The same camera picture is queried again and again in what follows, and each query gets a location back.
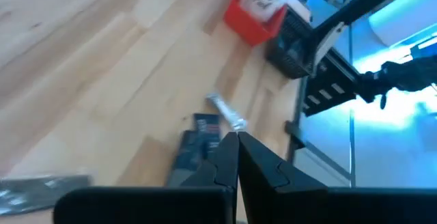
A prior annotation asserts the red plastic basket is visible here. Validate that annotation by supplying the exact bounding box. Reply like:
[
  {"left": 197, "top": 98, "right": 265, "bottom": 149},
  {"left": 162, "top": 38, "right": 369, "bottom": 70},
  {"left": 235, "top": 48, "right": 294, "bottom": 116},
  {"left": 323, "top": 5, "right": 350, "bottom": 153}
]
[{"left": 223, "top": 0, "right": 287, "bottom": 47}]

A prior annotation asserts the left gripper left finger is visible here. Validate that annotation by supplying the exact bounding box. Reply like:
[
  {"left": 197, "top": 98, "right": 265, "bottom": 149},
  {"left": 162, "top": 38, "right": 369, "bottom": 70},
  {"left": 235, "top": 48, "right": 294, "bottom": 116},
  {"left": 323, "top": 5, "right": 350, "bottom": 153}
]
[{"left": 180, "top": 130, "right": 239, "bottom": 188}]

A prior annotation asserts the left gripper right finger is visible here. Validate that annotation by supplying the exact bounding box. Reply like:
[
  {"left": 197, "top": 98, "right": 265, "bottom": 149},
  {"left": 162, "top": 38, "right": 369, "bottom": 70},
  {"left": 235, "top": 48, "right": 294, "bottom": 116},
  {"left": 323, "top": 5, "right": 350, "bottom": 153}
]
[{"left": 238, "top": 130, "right": 327, "bottom": 189}]

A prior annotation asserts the silver nail clipper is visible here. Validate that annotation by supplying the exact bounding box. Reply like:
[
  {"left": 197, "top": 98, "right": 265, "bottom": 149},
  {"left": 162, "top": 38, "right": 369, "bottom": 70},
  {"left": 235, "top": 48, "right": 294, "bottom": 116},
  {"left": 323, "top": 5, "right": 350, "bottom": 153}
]
[{"left": 204, "top": 93, "right": 247, "bottom": 132}]

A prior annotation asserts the black plastic basket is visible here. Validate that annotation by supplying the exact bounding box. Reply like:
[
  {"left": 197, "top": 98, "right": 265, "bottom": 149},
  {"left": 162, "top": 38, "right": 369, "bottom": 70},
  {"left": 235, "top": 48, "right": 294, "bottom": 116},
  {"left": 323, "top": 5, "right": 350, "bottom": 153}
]
[{"left": 265, "top": 7, "right": 325, "bottom": 80}]

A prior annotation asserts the black comb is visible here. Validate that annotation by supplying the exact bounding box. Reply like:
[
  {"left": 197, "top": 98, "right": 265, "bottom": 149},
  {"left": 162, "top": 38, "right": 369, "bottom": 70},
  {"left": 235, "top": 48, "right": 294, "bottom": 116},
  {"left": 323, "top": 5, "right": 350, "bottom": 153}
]
[{"left": 0, "top": 174, "right": 92, "bottom": 217}]

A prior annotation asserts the dark blue toiletry tube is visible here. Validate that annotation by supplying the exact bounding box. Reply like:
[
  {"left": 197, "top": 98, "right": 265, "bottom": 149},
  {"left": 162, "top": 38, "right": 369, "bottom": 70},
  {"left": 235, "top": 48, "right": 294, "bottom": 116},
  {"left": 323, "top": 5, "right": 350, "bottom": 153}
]
[
  {"left": 167, "top": 130, "right": 209, "bottom": 187},
  {"left": 193, "top": 113, "right": 222, "bottom": 150}
]

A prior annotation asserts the black frame bracket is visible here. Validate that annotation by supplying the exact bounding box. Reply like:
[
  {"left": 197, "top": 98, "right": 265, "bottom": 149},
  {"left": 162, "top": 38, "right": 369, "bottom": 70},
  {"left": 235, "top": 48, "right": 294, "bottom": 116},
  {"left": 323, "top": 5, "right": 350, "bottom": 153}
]
[{"left": 285, "top": 120, "right": 307, "bottom": 150}]

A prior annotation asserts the black floor equipment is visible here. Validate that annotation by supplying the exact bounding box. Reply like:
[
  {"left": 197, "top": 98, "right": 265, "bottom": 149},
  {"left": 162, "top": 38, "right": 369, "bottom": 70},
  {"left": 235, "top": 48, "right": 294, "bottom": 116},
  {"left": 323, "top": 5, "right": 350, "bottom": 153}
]
[{"left": 354, "top": 55, "right": 437, "bottom": 111}]

